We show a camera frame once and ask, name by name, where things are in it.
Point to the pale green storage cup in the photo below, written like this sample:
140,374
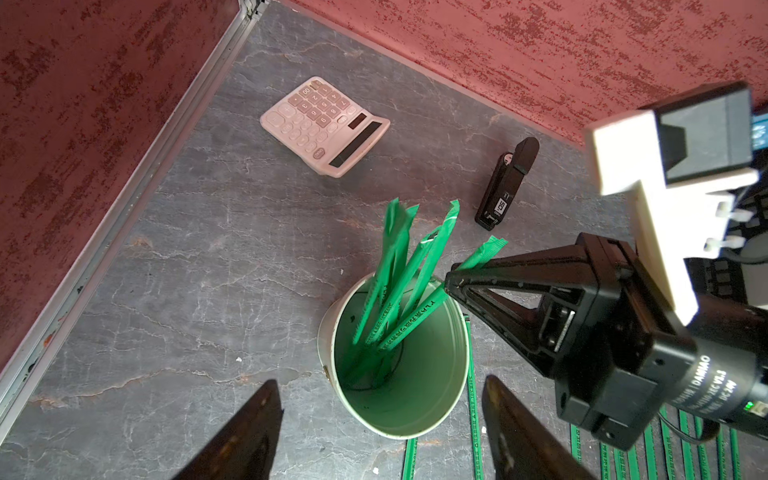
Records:
428,372

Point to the black mesh file organizer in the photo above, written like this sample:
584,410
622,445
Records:
726,278

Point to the green straw upright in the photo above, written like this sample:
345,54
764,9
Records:
395,244

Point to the green straw in cup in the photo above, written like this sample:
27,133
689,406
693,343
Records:
435,299

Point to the black stapler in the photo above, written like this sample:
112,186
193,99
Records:
507,177

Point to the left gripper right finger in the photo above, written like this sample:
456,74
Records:
521,446

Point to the green straw twelfth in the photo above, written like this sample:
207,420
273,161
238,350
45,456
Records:
476,433

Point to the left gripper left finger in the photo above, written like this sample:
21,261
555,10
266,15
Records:
245,447

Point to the left aluminium corner post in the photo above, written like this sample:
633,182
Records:
40,346

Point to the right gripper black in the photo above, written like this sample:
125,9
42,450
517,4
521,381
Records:
589,317

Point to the green straw eleventh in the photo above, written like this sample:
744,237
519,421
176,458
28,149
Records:
409,462

